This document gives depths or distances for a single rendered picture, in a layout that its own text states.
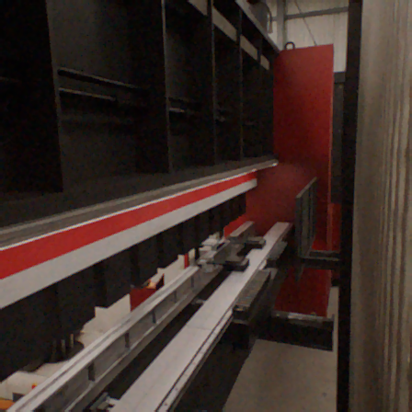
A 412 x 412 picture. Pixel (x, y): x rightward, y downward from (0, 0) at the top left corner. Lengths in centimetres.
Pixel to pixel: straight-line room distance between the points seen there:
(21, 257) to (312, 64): 257
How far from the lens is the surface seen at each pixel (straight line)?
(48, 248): 103
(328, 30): 933
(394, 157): 18
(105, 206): 85
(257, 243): 226
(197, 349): 124
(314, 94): 307
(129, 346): 148
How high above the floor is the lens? 160
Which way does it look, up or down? 9 degrees down
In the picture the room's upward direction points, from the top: 2 degrees counter-clockwise
